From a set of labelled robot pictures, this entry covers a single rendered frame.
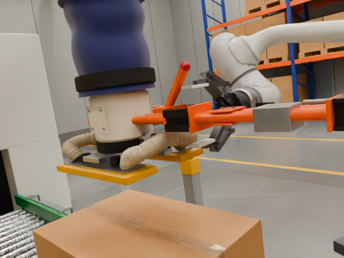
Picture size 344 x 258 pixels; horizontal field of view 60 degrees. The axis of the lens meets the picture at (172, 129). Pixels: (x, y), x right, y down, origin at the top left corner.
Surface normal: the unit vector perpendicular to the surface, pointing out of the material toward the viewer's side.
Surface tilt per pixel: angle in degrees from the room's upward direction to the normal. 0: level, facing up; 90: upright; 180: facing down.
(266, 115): 90
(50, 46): 90
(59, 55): 90
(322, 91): 90
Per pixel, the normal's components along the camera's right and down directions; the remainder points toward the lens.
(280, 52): -0.72, 0.19
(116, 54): 0.14, 0.00
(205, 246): -0.14, -0.98
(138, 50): 0.74, -0.11
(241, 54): -0.22, -0.06
